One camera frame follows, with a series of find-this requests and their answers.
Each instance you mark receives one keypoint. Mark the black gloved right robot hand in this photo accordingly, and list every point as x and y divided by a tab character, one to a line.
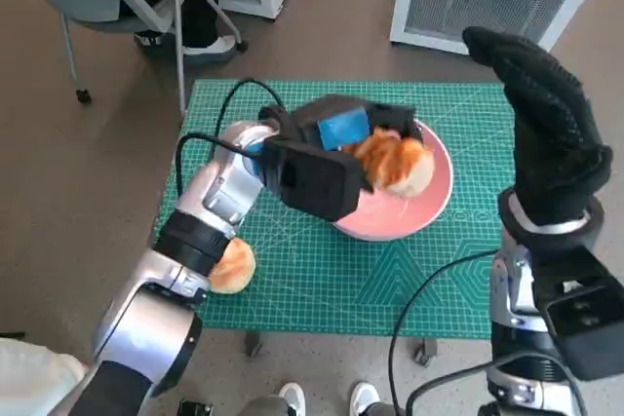
551	143

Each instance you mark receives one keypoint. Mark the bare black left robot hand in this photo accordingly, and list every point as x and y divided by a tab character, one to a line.
341	124

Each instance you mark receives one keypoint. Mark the oblong toy bread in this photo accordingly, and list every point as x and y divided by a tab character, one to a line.
400	167

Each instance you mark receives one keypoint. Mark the pink bowl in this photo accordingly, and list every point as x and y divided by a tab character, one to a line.
414	216

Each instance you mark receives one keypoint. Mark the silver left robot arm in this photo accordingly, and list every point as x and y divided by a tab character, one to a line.
224	182

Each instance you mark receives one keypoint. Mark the round toy bread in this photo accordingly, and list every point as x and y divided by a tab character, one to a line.
236	265

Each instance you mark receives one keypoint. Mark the green cutting mat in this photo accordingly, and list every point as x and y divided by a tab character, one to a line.
317	279

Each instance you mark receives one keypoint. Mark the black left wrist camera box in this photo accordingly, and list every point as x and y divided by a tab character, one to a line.
312	182

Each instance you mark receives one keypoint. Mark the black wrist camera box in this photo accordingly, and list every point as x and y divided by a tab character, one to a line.
585	318
312	182

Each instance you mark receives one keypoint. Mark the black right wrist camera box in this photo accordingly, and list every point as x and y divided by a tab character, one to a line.
585	318

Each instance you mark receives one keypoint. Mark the table leg bracket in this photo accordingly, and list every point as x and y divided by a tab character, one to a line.
424	352
253	343

